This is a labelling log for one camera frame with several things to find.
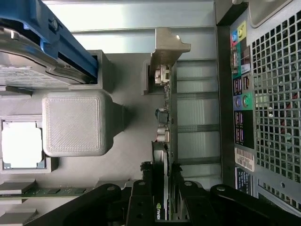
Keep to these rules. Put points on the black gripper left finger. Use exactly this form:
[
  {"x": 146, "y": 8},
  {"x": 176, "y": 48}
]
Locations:
[{"x": 141, "y": 204}]

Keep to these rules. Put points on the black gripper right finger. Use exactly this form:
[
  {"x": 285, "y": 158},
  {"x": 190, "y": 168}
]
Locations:
[{"x": 195, "y": 207}]

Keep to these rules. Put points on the black text sticker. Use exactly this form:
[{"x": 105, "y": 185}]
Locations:
[{"x": 243, "y": 181}]

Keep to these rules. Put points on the barcode label sticker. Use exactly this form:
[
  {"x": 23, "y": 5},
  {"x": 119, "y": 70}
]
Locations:
[{"x": 245, "y": 159}]

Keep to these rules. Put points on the grey printed parts rack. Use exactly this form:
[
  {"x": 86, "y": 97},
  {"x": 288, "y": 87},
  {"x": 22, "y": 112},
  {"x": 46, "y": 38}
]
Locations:
[{"x": 134, "y": 131}]

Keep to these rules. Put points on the grey metal PC case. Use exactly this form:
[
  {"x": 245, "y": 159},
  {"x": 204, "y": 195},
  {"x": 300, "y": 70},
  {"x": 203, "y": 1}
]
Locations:
[{"x": 270, "y": 186}]

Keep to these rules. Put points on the green RAM stick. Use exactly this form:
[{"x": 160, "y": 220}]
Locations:
[{"x": 47, "y": 191}]

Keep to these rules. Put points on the silver CPU chip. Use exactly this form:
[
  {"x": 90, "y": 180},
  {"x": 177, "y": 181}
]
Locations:
[{"x": 21, "y": 143}]

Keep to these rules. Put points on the blue disk carrier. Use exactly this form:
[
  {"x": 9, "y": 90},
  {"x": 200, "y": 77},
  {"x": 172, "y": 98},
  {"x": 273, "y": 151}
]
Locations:
[{"x": 73, "y": 47}]

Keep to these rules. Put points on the silver hard disk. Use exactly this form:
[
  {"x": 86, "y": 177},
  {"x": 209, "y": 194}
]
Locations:
[{"x": 21, "y": 68}]

